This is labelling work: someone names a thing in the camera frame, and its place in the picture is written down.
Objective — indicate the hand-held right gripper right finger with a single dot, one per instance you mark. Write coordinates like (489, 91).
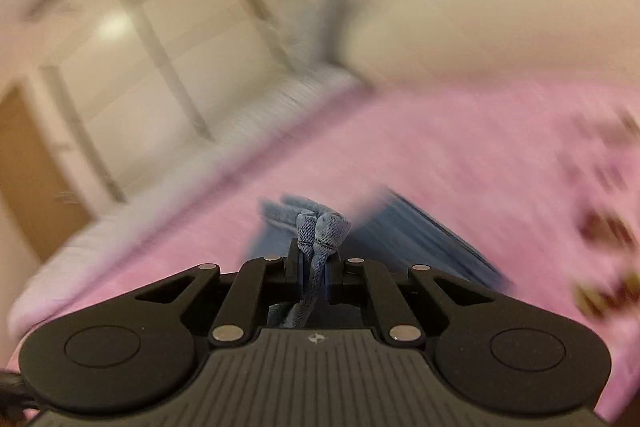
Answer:
(332, 277)

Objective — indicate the wooden door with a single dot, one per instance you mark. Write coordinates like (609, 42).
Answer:
(35, 177)

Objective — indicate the blue denim jeans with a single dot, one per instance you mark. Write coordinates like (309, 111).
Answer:
(320, 227)

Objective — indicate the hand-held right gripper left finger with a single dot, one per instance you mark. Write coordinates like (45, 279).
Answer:
(295, 274)

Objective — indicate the white sliding door wardrobe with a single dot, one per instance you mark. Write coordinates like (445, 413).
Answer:
(160, 72)

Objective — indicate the pink floral bedsheet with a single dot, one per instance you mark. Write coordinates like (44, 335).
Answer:
(450, 167)

